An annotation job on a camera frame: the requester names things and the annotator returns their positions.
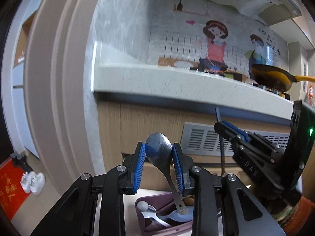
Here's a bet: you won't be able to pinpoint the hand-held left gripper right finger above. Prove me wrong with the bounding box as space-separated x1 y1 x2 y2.
172 142 287 236

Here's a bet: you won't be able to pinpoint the purple plastic bin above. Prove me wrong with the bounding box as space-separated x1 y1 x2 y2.
134 192 197 236

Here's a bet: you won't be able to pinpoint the white sneaker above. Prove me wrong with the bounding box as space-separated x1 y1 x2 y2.
20 171 32 194
30 172 46 196

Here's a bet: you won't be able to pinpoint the grey stone countertop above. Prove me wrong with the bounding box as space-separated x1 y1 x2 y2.
93 64 294 123

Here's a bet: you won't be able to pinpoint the red doormat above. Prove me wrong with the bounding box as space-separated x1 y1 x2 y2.
0 159 31 220

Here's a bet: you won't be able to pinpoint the white cabinet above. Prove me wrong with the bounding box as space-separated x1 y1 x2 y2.
0 12 40 160

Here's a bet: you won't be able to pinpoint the range hood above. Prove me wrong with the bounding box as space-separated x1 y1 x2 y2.
240 0 304 27

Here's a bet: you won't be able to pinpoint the red hanging ornament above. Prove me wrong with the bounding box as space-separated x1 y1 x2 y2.
308 83 315 105

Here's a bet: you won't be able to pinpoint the brown ladle with yellow handle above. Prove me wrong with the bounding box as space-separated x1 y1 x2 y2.
250 63 315 92

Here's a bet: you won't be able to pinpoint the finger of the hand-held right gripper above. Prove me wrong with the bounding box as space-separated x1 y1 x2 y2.
221 121 255 140
214 122 238 149

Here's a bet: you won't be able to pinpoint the long white vent grille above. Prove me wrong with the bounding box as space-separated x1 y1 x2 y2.
181 122 291 158

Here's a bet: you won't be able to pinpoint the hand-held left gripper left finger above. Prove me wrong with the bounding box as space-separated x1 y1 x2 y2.
31 142 146 236

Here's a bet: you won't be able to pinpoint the pale blue spoon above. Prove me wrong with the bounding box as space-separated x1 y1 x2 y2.
157 206 195 223

